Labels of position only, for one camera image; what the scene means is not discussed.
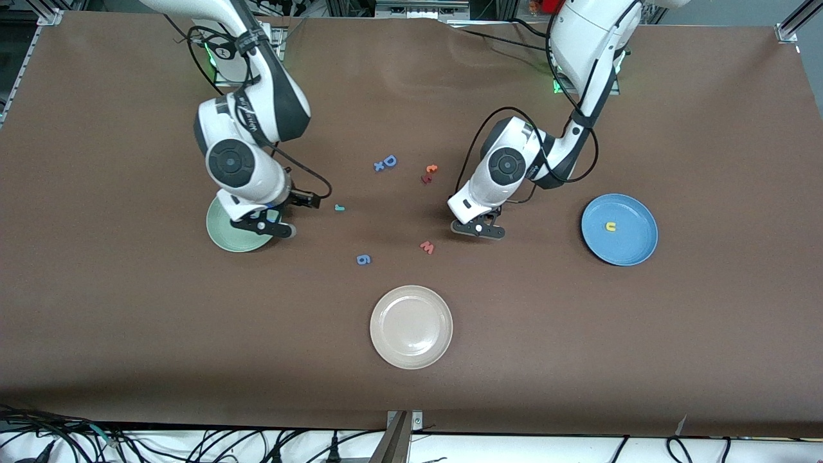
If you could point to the red foam letter w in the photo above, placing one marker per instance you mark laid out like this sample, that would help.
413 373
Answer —
427 247

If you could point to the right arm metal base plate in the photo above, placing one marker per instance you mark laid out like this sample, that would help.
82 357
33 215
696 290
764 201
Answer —
225 81

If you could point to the beige plate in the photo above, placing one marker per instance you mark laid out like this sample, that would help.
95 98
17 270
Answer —
411 327

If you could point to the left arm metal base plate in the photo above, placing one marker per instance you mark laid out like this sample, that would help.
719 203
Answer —
614 90

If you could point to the aluminium table side rail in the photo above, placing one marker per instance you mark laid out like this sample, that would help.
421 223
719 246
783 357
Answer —
22 64

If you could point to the black power plug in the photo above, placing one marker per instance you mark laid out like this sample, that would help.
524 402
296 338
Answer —
334 450

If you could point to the small white paper tag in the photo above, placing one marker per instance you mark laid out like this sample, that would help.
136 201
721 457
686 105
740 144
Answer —
681 426

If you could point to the red box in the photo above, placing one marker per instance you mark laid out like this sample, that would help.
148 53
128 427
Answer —
550 5

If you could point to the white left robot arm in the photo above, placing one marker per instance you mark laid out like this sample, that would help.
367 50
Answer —
578 32

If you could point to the blue foam letter D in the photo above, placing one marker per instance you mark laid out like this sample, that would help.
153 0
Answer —
386 159

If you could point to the metal table edge bracket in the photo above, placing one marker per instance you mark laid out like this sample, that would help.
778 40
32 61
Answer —
393 444

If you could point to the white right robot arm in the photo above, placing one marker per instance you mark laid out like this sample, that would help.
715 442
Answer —
267 183

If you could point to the aluminium corner bracket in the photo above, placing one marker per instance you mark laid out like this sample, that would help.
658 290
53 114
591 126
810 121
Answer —
787 33
53 17

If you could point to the blue plate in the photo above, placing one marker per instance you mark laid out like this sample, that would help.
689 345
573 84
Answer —
633 247

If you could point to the grey metal frame bar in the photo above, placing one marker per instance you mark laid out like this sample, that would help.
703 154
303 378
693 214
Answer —
421 8

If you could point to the pale green plate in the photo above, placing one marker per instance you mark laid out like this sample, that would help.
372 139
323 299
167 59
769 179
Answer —
247 245

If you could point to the blue foam digit six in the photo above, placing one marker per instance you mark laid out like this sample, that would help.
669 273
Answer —
361 260

